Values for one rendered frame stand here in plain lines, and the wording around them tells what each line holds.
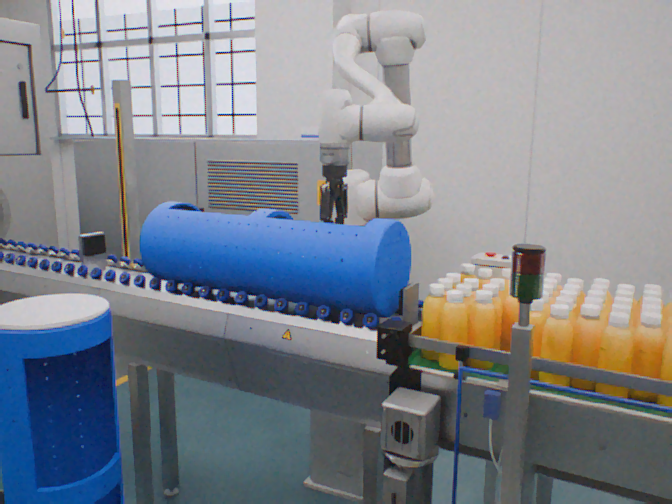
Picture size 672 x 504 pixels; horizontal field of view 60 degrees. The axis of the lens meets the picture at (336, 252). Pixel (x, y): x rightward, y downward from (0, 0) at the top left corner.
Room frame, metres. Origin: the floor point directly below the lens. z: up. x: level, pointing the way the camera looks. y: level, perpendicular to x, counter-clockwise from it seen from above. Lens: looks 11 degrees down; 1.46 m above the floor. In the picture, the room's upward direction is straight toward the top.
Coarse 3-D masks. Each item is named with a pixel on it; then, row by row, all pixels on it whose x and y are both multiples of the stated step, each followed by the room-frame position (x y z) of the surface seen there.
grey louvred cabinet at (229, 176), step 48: (96, 144) 4.06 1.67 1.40; (144, 144) 3.88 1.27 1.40; (192, 144) 3.72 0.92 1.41; (240, 144) 3.57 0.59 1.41; (288, 144) 3.43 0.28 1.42; (96, 192) 4.08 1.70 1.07; (144, 192) 3.89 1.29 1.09; (192, 192) 3.72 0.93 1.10; (240, 192) 3.57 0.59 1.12; (288, 192) 3.42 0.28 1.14
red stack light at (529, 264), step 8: (512, 256) 1.10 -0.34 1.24; (520, 256) 1.08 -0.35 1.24; (528, 256) 1.07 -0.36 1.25; (536, 256) 1.07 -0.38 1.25; (544, 256) 1.07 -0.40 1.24; (512, 264) 1.09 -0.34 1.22; (520, 264) 1.07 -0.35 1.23; (528, 264) 1.07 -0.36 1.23; (536, 264) 1.07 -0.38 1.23; (544, 264) 1.08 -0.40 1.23; (520, 272) 1.07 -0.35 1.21; (528, 272) 1.07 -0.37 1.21; (536, 272) 1.07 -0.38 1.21; (544, 272) 1.08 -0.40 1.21
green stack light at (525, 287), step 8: (512, 272) 1.09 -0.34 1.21; (512, 280) 1.09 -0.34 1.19; (520, 280) 1.07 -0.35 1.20; (528, 280) 1.07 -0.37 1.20; (536, 280) 1.07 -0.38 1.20; (512, 288) 1.09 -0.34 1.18; (520, 288) 1.07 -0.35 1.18; (528, 288) 1.07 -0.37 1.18; (536, 288) 1.07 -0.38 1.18; (512, 296) 1.09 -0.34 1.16; (520, 296) 1.07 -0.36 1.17; (528, 296) 1.07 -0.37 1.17; (536, 296) 1.07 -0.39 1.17
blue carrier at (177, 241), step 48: (144, 240) 1.90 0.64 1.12; (192, 240) 1.81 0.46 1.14; (240, 240) 1.72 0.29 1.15; (288, 240) 1.65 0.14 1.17; (336, 240) 1.58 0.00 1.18; (384, 240) 1.56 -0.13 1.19; (240, 288) 1.76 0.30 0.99; (288, 288) 1.64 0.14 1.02; (336, 288) 1.56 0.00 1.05; (384, 288) 1.56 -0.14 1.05
